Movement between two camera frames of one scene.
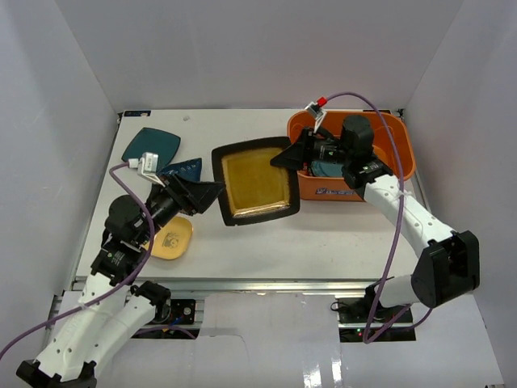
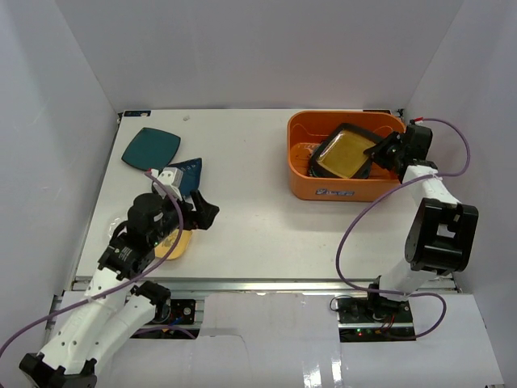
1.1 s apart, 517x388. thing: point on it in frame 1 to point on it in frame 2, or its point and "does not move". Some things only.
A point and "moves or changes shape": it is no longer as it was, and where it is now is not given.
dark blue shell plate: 191,170 does not move
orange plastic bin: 393,146 does not move
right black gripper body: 321,149 to 398,151
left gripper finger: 201,202 to 207,217
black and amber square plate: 254,190 moves or changes shape
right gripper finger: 292,157 to 380,151
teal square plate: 151,141 does not move
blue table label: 137,114 does not move
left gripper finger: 203,192 to 211,210
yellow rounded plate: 173,239 does not move
